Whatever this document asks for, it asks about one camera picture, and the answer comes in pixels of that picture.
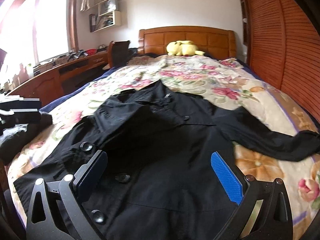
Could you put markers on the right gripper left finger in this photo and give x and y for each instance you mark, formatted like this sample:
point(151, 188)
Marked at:
point(44, 221)

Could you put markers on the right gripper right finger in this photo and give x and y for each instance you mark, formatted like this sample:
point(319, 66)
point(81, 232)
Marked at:
point(274, 220)

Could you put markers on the black trench coat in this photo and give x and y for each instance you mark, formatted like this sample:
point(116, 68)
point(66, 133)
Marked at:
point(159, 182)

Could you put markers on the dark grey folded garment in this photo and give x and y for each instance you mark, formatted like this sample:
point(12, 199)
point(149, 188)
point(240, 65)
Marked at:
point(14, 139)

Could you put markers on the navy bed sheet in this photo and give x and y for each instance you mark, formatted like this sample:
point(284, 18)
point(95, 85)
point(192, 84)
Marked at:
point(75, 92)

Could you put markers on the wooden desk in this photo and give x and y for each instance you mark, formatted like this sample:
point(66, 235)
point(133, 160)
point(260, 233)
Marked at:
point(63, 79)

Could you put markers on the window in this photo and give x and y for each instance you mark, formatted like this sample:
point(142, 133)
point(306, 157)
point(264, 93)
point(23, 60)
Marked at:
point(33, 32)

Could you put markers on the wooden chair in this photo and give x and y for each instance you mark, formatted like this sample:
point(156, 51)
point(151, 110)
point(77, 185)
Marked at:
point(118, 53)

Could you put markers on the floral blanket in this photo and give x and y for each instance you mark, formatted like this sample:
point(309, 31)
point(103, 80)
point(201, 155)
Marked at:
point(224, 83)

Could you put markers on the wooden louvered wardrobe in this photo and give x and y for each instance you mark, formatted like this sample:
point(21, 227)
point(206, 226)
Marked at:
point(283, 50)

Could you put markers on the wooden headboard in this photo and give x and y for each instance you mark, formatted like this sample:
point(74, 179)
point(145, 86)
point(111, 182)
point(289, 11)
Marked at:
point(219, 43)

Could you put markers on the yellow plush toy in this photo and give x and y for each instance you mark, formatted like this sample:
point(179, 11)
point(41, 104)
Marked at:
point(183, 48)

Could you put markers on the white wall shelf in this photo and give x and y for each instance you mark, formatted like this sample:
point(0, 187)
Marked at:
point(106, 14)

